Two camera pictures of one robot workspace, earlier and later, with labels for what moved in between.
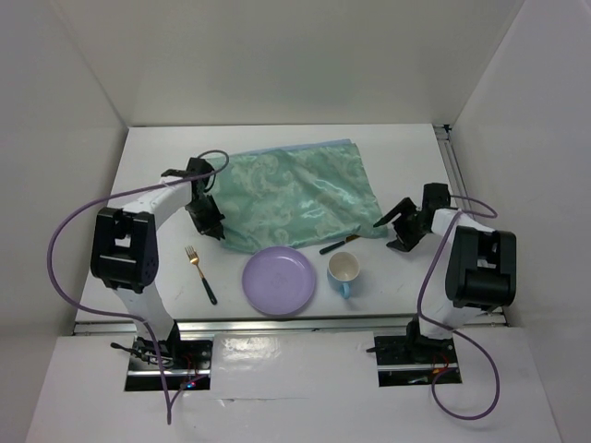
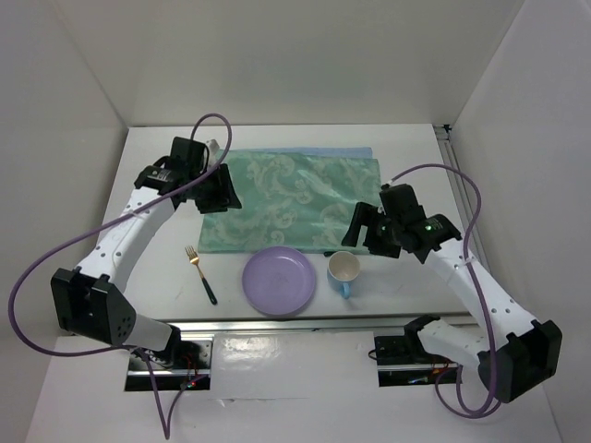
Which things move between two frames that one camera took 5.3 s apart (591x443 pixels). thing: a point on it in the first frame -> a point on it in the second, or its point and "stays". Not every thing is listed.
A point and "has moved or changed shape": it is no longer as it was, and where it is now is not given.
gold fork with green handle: [194, 259] stays
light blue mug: [343, 269] stays
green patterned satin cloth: [295, 195] has moved or changed shape
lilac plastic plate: [278, 280] stays
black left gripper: [211, 225] -> [223, 196]
